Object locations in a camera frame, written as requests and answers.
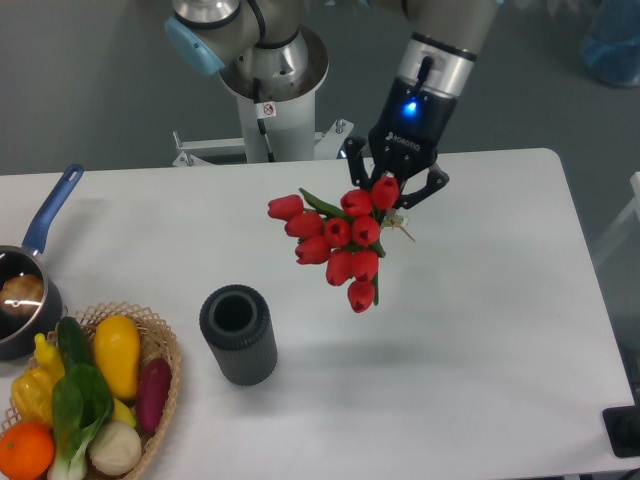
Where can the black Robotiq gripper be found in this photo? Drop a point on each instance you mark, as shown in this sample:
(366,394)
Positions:
(403,142)

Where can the red tulip bouquet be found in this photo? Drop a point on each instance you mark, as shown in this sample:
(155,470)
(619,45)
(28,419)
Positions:
(345,239)

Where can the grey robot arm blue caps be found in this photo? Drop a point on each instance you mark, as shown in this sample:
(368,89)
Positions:
(446,39)

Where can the dark grey ribbed vase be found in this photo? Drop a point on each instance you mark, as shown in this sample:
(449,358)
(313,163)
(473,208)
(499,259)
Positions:
(236,323)

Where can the blue translucent container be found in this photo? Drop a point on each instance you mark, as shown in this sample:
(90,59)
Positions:
(610,48)

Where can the woven wicker basket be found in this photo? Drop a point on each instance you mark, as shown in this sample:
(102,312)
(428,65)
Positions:
(157,340)

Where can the purple eggplant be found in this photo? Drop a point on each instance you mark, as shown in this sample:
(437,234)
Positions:
(152,394)

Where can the yellow squash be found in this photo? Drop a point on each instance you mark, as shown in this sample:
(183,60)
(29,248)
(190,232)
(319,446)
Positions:
(117,350)

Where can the black device at table edge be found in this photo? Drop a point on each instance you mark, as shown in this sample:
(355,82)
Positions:
(622,426)

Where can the green cucumber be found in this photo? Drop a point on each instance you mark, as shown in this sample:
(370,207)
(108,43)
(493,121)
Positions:
(72,344)

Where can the green bok choy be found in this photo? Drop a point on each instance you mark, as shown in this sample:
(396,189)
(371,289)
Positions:
(81,404)

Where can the bread roll in pan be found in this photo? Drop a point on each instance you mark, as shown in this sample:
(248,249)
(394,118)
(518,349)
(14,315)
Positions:
(21,296)

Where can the beige garlic bulb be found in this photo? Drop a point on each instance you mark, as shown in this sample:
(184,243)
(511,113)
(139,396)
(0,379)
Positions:
(116,449)

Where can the yellow bell pepper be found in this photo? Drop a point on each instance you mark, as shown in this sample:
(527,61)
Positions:
(32,396)

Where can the orange fruit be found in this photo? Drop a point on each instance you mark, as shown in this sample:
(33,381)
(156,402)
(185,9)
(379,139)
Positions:
(27,450)

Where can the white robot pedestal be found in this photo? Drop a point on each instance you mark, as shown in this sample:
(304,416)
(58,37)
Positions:
(275,92)

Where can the blue handled saucepan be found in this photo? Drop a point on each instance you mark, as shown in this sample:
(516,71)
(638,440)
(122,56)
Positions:
(17,334)

